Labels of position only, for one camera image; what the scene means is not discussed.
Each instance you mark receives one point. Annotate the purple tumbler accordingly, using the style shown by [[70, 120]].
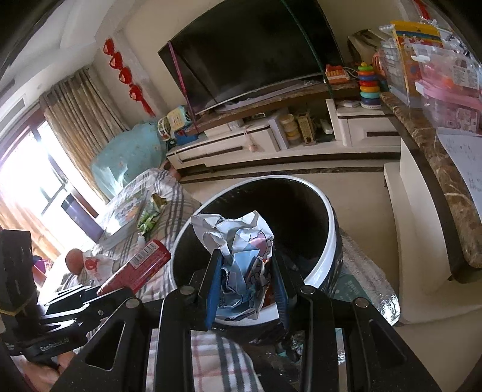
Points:
[[81, 216]]

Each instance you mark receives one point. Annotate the rainbow stacking rings toy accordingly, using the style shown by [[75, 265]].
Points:
[[368, 88]]

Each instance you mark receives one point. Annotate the colourful toy set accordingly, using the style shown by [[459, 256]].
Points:
[[175, 120]]

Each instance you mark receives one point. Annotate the yellow toy package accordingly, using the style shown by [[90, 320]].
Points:
[[412, 49]]

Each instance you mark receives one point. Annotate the white plastic bag red print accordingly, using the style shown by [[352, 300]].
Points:
[[98, 268]]

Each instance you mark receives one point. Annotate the white paper sheet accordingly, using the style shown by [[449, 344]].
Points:
[[465, 166]]

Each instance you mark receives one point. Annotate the beige curtain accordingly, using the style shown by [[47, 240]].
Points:
[[83, 124]]

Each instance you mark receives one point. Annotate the red snack tube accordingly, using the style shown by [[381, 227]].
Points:
[[139, 265]]

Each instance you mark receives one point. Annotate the pile of clear plastic packages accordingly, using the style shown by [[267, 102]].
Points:
[[452, 83]]

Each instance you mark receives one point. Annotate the red hanging wall decoration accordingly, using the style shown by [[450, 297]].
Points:
[[126, 77]]

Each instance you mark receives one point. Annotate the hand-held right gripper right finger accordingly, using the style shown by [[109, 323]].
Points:
[[281, 301]]

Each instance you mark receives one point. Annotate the marble counter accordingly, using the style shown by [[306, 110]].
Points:
[[440, 181]]

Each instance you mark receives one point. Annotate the person's left hand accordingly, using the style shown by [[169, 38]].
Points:
[[49, 379]]

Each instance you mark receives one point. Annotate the white bin with black liner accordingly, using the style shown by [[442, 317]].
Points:
[[293, 211]]

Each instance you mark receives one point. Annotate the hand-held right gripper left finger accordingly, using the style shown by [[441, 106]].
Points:
[[215, 297]]

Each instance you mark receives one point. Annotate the brown round ball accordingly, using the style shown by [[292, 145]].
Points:
[[73, 260]]

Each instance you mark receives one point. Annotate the green booklet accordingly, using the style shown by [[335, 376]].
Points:
[[352, 288]]

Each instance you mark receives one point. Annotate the children's picture book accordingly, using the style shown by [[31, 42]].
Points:
[[126, 215]]

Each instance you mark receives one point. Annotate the blue-white paper wrapper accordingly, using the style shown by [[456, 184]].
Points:
[[241, 245]]

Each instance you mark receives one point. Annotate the green wrapper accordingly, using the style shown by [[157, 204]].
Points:
[[150, 216]]

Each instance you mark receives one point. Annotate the beige bag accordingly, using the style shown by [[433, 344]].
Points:
[[363, 45]]

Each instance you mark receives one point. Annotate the television stand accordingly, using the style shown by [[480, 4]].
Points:
[[263, 150]]

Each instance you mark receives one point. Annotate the orange toy phone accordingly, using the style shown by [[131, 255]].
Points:
[[337, 74]]

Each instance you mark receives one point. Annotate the black television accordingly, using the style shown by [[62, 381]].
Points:
[[248, 52]]

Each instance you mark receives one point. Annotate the plaid tablecloth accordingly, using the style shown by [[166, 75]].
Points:
[[169, 207]]

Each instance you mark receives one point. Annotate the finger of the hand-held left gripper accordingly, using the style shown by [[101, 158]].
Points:
[[71, 296], [90, 313]]

